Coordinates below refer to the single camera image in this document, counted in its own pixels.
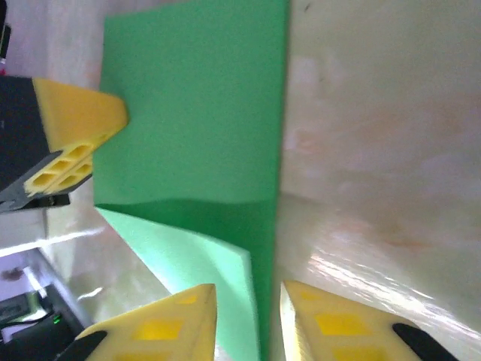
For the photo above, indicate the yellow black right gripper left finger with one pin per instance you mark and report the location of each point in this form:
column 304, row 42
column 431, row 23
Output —
column 169, row 319

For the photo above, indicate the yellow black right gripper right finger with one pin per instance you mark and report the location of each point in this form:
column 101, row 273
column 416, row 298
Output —
column 300, row 312

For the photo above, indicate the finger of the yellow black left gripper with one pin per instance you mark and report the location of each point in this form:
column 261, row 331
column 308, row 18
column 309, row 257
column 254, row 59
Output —
column 75, row 109
column 75, row 176

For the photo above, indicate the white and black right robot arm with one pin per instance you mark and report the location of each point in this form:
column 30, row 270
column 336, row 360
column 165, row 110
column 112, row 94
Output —
column 37, row 342

